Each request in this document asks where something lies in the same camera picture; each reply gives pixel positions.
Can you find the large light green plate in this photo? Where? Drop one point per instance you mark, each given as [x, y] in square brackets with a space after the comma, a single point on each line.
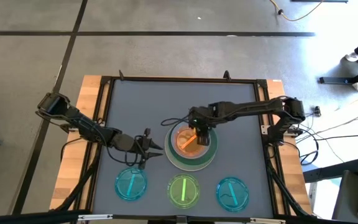
[185, 166]

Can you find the grey table mat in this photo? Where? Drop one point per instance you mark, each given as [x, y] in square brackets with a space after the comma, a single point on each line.
[154, 102]

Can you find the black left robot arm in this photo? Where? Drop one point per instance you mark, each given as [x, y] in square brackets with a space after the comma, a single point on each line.
[82, 126]

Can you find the silver frame bracket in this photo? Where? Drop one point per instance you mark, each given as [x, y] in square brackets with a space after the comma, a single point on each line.
[267, 220]
[95, 217]

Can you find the black desk foot bar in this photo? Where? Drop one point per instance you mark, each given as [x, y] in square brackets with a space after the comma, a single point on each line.
[337, 80]

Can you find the orange transparent plastic plate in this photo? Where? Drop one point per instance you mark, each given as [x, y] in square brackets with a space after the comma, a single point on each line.
[186, 141]

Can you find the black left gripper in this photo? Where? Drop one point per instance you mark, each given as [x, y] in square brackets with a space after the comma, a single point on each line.
[137, 144]

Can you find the green transparent plastic plate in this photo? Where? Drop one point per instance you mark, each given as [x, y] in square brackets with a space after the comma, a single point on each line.
[183, 190]

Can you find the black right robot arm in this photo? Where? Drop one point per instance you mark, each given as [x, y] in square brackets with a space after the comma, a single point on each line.
[247, 107]

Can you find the grey desk leg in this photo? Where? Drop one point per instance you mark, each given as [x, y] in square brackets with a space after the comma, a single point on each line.
[328, 172]

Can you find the cyan transparent plastic plate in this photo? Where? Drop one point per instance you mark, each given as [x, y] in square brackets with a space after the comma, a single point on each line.
[232, 194]
[130, 183]

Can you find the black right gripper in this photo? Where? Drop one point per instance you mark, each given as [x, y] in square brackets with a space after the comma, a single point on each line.
[200, 119]

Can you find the small black floor plug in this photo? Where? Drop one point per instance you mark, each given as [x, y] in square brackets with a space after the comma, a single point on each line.
[317, 110]

